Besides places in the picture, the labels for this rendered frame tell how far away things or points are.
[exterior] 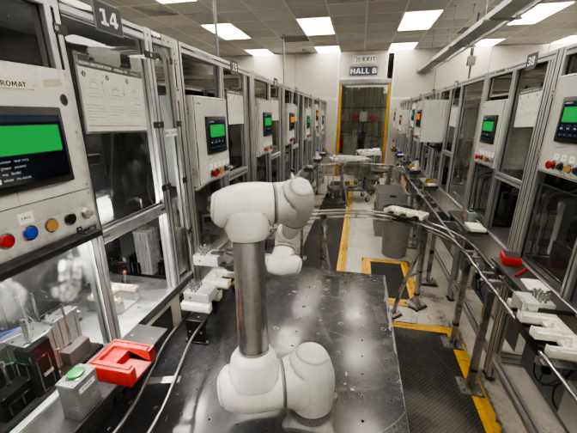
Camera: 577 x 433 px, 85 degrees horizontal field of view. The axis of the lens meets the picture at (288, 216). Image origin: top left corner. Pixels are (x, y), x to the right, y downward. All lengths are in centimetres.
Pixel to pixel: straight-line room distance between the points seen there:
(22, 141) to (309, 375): 102
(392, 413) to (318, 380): 36
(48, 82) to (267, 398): 110
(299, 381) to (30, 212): 91
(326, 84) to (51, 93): 857
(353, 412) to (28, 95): 139
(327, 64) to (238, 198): 861
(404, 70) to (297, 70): 281
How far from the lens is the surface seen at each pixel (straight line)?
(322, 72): 942
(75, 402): 113
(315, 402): 120
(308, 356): 113
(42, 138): 104
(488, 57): 984
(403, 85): 938
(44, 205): 107
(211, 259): 157
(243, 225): 93
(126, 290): 162
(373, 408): 140
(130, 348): 127
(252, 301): 102
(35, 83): 109
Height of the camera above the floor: 171
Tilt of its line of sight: 18 degrees down
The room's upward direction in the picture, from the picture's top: straight up
